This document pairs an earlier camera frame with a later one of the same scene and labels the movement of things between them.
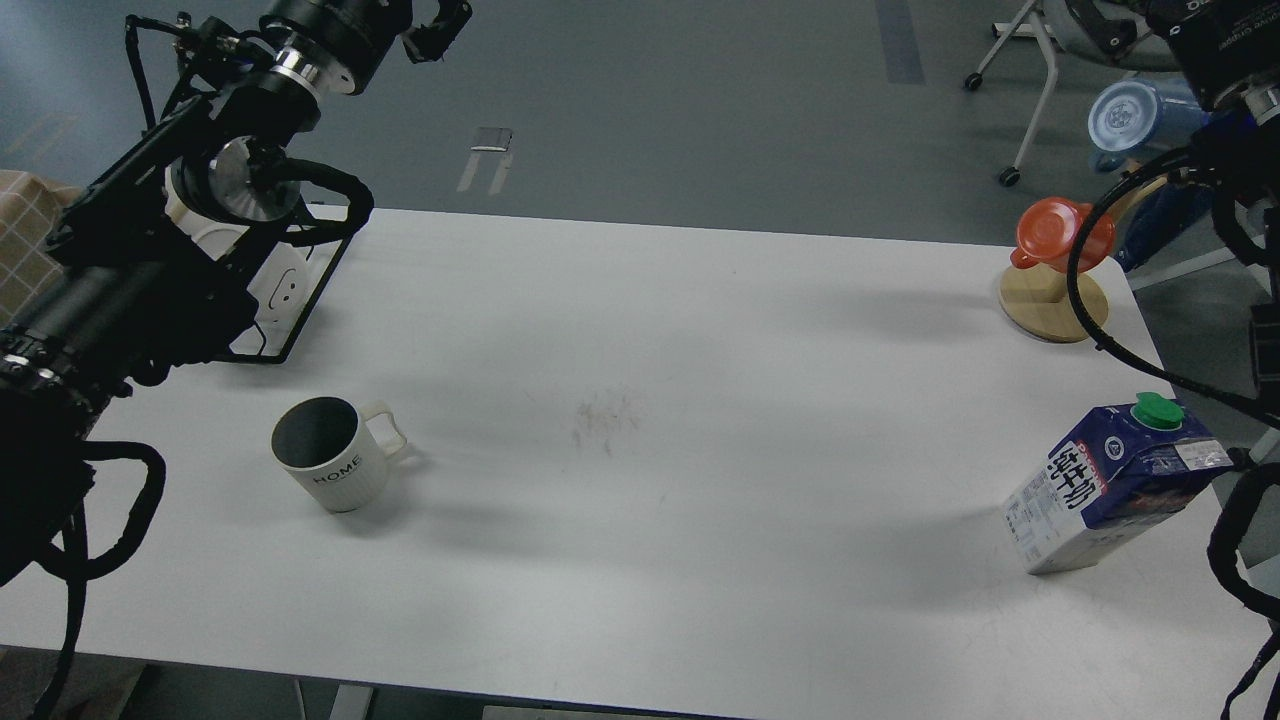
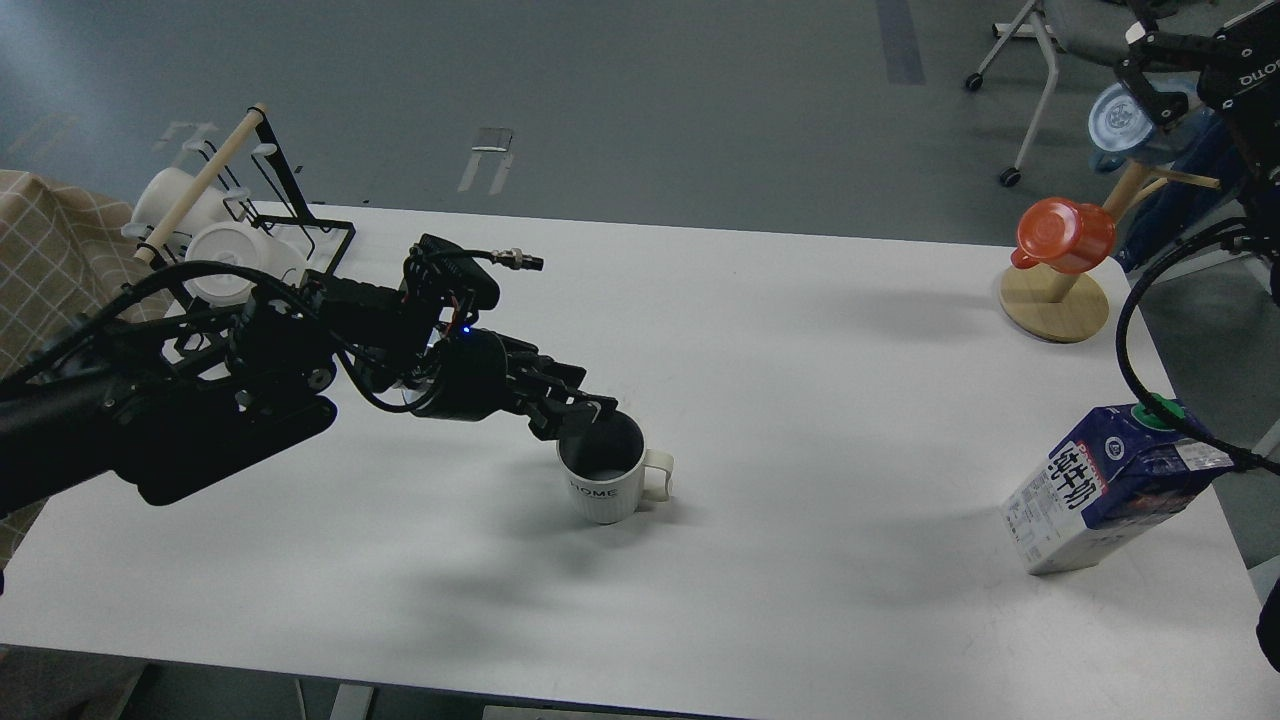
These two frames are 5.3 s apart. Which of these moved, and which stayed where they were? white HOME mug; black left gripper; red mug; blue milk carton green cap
Moved: white HOME mug; black left gripper
Stayed: blue milk carton green cap; red mug
